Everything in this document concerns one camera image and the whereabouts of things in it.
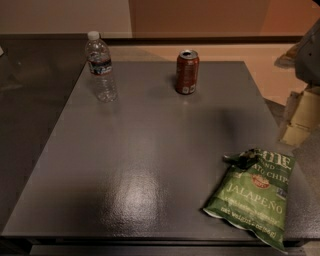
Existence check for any clear plastic water bottle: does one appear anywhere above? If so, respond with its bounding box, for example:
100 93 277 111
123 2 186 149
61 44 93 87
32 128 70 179
85 31 117 102

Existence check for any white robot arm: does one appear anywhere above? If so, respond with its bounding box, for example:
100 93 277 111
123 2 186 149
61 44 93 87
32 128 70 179
279 19 320 146

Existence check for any red coke can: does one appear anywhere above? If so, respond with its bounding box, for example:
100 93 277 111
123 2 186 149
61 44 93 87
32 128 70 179
175 49 200 95

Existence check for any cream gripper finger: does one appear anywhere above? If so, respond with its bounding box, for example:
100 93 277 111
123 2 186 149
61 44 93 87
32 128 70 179
279 90 320 146

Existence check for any green jalapeno chips bag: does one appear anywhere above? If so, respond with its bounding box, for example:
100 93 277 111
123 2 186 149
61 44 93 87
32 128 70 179
203 148 295 252

